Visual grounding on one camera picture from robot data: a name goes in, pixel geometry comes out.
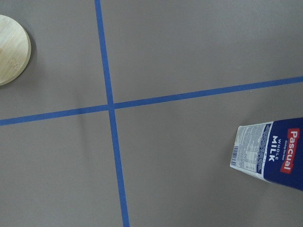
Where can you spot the blue Pascual milk carton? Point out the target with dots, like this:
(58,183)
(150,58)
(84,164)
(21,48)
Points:
(271,151)

